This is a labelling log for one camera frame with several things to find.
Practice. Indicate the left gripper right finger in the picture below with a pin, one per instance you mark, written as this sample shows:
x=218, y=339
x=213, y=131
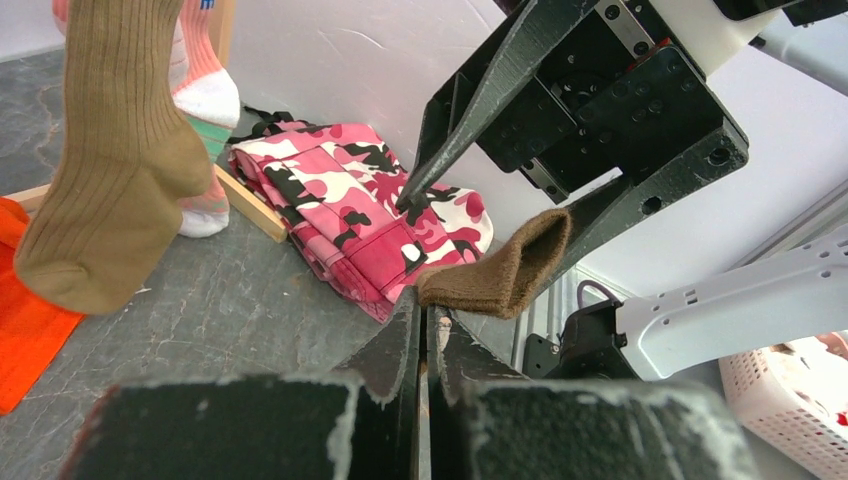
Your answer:
x=487, y=421

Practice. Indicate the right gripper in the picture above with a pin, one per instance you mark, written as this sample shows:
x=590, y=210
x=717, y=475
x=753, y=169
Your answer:
x=563, y=92

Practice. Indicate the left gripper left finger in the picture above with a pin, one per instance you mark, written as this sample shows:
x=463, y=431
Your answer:
x=356, y=421

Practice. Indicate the brown tan sock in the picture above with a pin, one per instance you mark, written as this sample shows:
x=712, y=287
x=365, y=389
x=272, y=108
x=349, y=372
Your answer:
x=504, y=283
x=129, y=157

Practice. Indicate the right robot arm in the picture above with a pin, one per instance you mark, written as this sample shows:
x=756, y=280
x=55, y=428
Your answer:
x=793, y=295

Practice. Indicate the pink camouflage backpack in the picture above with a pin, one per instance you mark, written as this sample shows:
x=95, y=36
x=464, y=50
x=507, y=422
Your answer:
x=335, y=187

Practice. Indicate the wooden drying rack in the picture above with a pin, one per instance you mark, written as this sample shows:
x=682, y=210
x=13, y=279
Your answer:
x=249, y=204

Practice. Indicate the pink perforated basket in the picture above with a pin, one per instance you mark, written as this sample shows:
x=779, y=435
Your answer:
x=793, y=395

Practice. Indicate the orange shirt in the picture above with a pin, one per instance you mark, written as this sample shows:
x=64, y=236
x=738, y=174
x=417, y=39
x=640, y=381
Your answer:
x=32, y=330

